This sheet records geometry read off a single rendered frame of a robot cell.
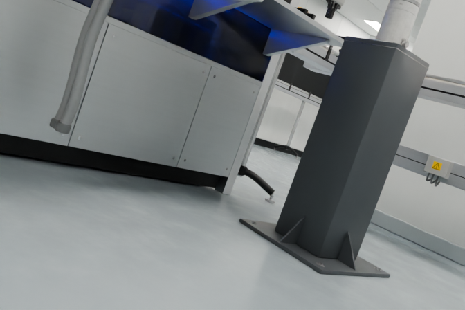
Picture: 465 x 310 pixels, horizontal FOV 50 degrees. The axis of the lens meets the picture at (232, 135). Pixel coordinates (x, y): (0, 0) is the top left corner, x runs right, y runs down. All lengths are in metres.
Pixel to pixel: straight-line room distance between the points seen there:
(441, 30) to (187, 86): 2.05
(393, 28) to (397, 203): 1.72
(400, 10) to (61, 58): 1.28
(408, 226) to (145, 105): 2.04
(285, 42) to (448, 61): 1.50
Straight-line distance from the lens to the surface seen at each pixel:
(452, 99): 2.85
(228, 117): 2.41
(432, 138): 3.50
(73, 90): 1.66
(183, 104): 2.21
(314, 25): 2.09
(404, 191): 3.52
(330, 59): 3.10
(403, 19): 2.07
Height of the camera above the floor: 0.45
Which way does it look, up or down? 3 degrees down
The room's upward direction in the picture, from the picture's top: 20 degrees clockwise
